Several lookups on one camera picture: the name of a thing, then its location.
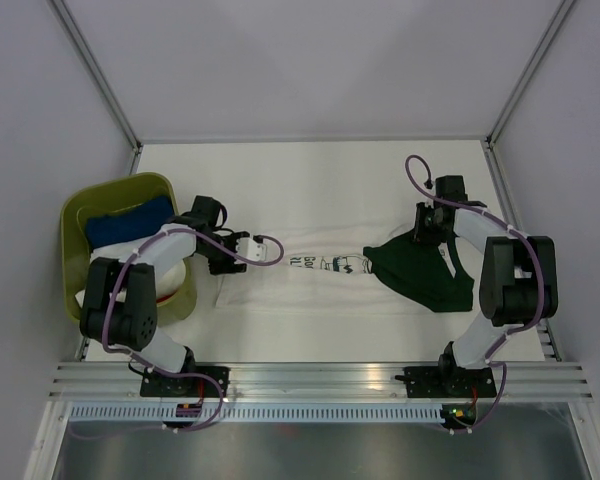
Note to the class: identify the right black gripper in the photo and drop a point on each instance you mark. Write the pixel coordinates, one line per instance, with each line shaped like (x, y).
(420, 234)

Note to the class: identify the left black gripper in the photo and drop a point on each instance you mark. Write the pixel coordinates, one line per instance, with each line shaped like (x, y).
(228, 267)

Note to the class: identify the white green raglan t-shirt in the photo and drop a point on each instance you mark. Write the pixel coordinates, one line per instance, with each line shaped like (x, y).
(359, 269)

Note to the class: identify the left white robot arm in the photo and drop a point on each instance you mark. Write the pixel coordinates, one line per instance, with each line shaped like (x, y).
(119, 307)

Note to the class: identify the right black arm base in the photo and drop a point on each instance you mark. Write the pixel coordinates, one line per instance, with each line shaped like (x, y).
(430, 382)

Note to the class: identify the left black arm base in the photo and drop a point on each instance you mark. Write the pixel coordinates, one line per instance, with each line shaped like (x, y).
(157, 385)

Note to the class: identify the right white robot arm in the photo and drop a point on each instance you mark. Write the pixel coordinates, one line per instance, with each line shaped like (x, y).
(518, 281)

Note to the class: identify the white rolled t-shirt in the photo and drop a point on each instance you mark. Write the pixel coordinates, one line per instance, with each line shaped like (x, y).
(170, 280)

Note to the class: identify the blue folded t-shirt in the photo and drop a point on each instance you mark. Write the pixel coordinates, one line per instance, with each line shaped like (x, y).
(139, 222)

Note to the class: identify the olive green plastic bin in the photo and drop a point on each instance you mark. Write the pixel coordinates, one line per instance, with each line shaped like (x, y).
(110, 198)

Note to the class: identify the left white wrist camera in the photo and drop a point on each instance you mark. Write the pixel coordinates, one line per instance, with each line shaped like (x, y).
(250, 251)

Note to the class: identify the aluminium mounting rail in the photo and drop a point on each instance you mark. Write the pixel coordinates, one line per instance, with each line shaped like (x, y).
(319, 382)

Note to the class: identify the white slotted cable duct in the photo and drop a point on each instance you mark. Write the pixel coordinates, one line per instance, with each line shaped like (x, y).
(269, 413)

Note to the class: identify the right aluminium frame post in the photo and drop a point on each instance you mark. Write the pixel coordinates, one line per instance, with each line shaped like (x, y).
(532, 66)

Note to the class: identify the aluminium frame post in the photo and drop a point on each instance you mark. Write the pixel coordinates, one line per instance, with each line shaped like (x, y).
(79, 42)
(532, 66)

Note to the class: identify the left aluminium frame post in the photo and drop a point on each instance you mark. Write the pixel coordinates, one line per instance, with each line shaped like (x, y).
(79, 42)

